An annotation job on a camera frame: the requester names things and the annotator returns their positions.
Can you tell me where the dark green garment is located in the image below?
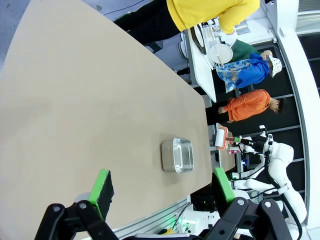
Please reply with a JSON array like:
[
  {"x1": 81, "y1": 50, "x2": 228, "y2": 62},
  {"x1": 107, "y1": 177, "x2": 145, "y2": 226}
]
[{"x1": 231, "y1": 39, "x2": 261, "y2": 61}]

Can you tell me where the person in yellow shirt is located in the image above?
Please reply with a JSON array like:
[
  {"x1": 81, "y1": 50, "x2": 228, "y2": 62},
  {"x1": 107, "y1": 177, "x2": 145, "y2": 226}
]
[{"x1": 113, "y1": 0, "x2": 261, "y2": 39}]

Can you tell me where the person in blue shirt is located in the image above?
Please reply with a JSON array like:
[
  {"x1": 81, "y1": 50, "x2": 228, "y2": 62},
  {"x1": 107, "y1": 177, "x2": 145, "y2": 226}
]
[{"x1": 216, "y1": 49, "x2": 283, "y2": 94}]

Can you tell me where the black green-padded left gripper finger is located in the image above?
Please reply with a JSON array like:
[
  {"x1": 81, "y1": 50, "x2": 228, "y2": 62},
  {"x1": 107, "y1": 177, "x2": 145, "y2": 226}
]
[{"x1": 34, "y1": 168, "x2": 120, "y2": 240}]

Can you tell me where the pink lint roller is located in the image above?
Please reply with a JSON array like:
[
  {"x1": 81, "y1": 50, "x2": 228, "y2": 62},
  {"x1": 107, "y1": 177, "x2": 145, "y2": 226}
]
[{"x1": 215, "y1": 126, "x2": 241, "y2": 151}]

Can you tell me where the rectangular stainless steel tray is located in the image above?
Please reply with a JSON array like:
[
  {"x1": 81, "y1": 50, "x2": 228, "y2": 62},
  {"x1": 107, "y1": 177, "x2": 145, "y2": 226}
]
[{"x1": 160, "y1": 136, "x2": 195, "y2": 175}]

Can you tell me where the white side table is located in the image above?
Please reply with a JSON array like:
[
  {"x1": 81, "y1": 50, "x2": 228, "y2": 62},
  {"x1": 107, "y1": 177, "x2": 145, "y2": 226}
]
[{"x1": 186, "y1": 29, "x2": 218, "y2": 103}]

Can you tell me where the round black pan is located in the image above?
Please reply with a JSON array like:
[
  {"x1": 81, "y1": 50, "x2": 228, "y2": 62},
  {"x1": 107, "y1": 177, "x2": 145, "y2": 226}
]
[{"x1": 190, "y1": 24, "x2": 208, "y2": 56}]

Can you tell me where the person in orange shirt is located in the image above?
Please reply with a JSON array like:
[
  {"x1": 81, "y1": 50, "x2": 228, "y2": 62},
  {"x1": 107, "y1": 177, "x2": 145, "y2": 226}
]
[{"x1": 206, "y1": 89, "x2": 289, "y2": 126}]

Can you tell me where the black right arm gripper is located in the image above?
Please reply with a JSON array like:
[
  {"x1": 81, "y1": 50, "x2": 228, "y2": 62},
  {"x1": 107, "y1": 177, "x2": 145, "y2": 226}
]
[{"x1": 203, "y1": 134, "x2": 292, "y2": 240}]

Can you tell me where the white round plate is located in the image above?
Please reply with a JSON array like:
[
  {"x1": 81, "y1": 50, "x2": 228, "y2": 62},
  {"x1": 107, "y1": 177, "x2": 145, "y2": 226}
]
[{"x1": 209, "y1": 44, "x2": 234, "y2": 65}]

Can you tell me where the aluminium table edge rail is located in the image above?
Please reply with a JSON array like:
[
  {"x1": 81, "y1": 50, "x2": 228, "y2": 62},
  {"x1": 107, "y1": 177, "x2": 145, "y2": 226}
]
[{"x1": 112, "y1": 196, "x2": 194, "y2": 239}]

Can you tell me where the white wire dish rack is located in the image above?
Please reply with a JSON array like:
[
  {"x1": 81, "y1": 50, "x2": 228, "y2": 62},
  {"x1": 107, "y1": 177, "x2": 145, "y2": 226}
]
[{"x1": 199, "y1": 21, "x2": 227, "y2": 70}]

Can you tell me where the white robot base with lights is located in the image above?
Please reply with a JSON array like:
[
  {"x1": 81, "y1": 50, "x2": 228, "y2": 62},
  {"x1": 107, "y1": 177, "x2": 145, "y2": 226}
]
[{"x1": 174, "y1": 209, "x2": 220, "y2": 237}]

